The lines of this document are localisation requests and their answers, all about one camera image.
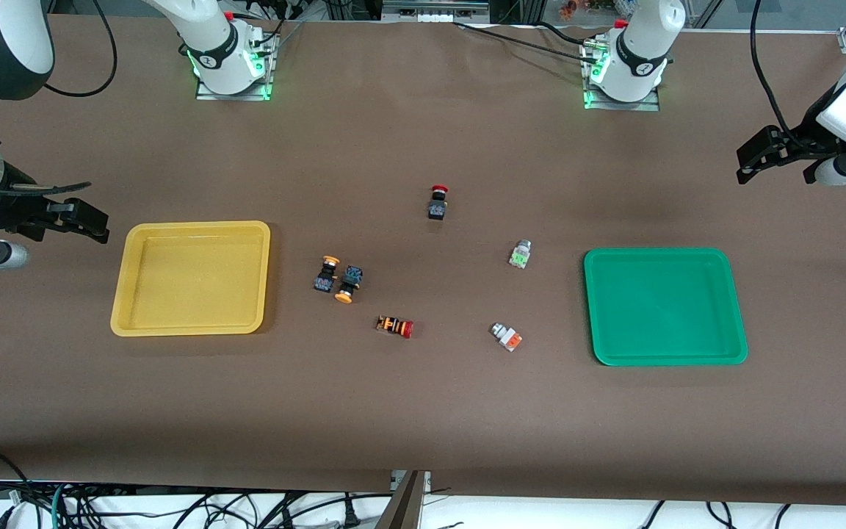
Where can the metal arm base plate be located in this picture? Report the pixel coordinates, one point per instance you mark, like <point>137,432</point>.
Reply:
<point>236,96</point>
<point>636,107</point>

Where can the brown table support bar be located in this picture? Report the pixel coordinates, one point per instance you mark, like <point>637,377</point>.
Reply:
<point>405,507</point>

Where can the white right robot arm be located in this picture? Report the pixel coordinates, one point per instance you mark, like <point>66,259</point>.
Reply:
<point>210,44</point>

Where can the brown table mat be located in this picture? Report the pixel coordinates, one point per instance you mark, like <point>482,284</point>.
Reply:
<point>423,411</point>

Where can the grey metal bracket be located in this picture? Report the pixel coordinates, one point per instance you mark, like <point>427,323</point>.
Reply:
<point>396,479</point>

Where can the yellow mushroom push button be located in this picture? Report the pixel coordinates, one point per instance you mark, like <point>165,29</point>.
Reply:
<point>353,277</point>
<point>324,281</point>

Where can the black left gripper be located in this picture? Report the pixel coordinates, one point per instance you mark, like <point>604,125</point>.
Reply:
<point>807,139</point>

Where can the white button orange base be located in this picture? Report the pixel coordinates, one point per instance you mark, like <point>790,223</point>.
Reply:
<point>505,336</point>

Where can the green plastic tray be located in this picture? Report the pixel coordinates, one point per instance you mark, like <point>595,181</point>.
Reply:
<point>665,308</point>

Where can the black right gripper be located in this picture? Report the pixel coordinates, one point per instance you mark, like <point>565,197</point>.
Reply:
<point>8,211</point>

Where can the green button white body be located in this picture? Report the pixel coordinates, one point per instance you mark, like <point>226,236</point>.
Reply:
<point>519,255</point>

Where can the black power plug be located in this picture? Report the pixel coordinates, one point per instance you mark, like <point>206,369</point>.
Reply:
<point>350,519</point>

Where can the red button black body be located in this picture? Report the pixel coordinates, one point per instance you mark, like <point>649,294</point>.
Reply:
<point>437,209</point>

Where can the silver power strip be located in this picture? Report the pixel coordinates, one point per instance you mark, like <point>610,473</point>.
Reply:
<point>430,15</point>

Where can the red button orange striped body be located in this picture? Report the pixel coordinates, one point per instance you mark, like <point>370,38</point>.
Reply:
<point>393,325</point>

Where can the yellow plastic tray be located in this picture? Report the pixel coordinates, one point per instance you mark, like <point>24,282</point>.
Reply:
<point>192,283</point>

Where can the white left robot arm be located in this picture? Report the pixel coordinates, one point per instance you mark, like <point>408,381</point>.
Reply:
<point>643,51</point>

